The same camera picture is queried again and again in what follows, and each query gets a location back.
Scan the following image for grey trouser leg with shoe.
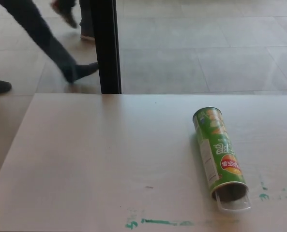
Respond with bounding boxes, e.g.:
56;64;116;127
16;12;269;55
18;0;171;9
79;0;96;41

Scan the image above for brown shoe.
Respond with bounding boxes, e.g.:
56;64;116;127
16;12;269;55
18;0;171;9
50;0;78;29

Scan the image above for person leg dark trousers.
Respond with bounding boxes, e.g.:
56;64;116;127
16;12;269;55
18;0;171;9
0;0;100;84

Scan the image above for black vertical window frame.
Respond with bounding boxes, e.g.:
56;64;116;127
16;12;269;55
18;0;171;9
89;0;122;94

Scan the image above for green chips can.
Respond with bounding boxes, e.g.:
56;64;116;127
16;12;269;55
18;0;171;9
192;107;248;201

